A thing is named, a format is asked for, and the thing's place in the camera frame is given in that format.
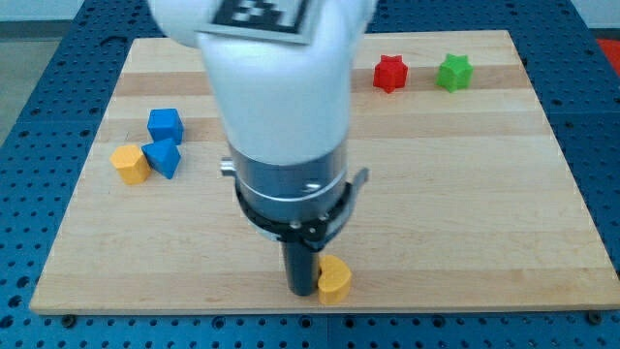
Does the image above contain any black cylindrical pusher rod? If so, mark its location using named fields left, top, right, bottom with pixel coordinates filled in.
left=281, top=242, right=320, bottom=297

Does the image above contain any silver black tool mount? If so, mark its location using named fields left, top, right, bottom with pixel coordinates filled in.
left=220, top=143, right=369, bottom=251

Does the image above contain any yellow heart block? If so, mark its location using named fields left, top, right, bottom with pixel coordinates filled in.
left=318, top=255, right=353, bottom=305

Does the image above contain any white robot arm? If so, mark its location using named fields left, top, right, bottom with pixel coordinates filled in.
left=148, top=0, right=376, bottom=296

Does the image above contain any blue triangle block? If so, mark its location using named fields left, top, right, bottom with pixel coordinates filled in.
left=141, top=138, right=181, bottom=179

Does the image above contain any red star block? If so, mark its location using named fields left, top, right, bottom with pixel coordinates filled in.
left=373, top=54, right=409, bottom=93

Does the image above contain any wooden board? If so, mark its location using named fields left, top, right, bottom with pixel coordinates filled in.
left=29, top=31, right=619, bottom=315

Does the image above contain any blue cube block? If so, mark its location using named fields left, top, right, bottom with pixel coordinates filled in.
left=147, top=109, right=184, bottom=145

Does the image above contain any black white fiducial tag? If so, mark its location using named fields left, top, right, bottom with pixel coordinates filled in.
left=198, top=0, right=324, bottom=45

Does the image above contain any yellow pentagon block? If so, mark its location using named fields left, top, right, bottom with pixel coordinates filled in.
left=109, top=144, right=151, bottom=185

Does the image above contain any green star block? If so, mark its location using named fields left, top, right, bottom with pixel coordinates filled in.
left=435, top=53, right=474, bottom=93

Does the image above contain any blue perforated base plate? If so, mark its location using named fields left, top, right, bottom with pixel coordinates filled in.
left=1, top=0, right=619, bottom=348

